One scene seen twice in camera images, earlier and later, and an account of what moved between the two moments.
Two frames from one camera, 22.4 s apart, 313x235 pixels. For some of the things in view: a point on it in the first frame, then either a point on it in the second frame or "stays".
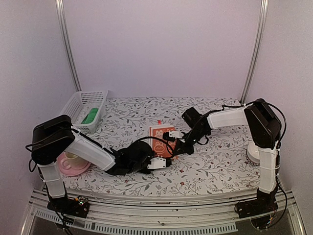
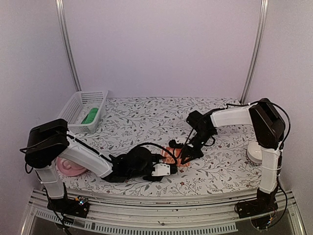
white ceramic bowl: [253, 152] stays
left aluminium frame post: [62, 20] stays
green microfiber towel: [90, 117] stays
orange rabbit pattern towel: [161, 146] -> [169, 158]
